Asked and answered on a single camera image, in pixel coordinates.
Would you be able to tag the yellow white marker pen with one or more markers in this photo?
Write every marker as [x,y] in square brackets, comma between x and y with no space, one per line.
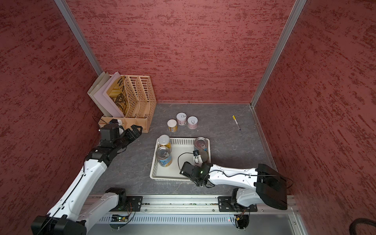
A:
[235,119]

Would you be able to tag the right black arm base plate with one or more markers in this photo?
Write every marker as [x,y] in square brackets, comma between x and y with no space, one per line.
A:
[225,204]

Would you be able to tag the small yellow can white lid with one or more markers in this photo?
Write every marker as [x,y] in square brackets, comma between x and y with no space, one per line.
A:
[172,125]

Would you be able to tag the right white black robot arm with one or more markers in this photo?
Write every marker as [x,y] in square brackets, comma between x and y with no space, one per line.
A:
[261,185]

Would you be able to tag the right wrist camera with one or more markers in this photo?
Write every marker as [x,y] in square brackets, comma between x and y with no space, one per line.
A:
[197,158]

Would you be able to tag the beige plastic file organizer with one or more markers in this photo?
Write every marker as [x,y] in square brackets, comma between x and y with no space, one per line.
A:
[142,103]

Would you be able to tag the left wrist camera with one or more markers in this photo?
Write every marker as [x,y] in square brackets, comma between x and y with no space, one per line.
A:
[111,132]

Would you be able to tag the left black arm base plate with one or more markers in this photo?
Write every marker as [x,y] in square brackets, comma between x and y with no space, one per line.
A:
[131,204]

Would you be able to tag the yellow labelled tall can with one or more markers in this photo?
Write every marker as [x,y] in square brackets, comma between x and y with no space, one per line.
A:
[164,141]

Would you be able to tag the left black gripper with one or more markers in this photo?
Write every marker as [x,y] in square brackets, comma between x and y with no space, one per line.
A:
[132,136]

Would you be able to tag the brown patterned magazine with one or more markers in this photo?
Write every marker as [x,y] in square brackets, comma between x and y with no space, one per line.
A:
[117,93]

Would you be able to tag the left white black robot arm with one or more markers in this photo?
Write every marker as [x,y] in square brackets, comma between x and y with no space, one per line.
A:
[66,217]

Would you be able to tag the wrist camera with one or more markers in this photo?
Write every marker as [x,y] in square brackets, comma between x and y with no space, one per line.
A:
[111,132]
[197,158]

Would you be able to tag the dark red labelled can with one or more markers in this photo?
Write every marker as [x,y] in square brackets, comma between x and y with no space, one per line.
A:
[203,156]

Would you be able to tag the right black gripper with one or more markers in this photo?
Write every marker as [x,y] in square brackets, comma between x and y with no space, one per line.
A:
[194,180]

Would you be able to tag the small pink can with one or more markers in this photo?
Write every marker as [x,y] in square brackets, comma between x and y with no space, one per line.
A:
[192,122]
[181,118]

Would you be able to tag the aluminium front rail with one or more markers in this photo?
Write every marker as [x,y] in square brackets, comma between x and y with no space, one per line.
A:
[197,204]

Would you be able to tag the white perforated plastic basket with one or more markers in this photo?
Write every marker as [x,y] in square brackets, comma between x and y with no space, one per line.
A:
[182,151]

